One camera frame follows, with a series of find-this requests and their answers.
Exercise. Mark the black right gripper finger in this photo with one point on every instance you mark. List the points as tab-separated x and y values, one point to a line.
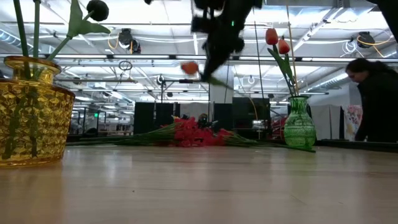
219	60

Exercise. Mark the orange artificial tulip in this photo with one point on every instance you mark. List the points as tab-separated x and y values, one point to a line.
189	68
283	46
271	36

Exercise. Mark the black artificial tulip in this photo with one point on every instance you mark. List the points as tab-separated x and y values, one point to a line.
36	31
21	34
97	10

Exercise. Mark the yellow textured glass vase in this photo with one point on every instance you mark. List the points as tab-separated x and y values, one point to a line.
37	124

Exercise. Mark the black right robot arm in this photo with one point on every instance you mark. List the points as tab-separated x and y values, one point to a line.
391	9

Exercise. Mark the green glass vase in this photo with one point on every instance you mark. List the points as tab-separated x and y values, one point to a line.
299	130

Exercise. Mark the white square column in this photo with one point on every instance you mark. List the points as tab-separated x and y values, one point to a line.
222	96

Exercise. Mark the black partition panel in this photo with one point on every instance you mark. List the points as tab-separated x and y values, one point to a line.
144	115
248	107
164	110
222	113

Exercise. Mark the white partition panel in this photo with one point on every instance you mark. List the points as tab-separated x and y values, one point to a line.
186	109

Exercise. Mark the small black robot rig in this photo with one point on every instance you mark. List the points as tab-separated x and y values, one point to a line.
205	119

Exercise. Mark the long light bar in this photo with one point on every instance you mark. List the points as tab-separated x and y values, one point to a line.
140	57

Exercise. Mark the white plain cloth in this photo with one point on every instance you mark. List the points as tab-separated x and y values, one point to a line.
325	121

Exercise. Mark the floral patterned cloth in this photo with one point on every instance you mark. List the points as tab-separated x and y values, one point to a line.
351	121

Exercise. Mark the person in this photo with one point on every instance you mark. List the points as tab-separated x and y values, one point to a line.
379	102

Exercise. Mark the black gantry frame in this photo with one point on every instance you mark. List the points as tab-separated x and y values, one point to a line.
186	81

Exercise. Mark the silver ventilation duct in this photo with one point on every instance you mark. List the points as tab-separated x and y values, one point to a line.
9	39
329	81

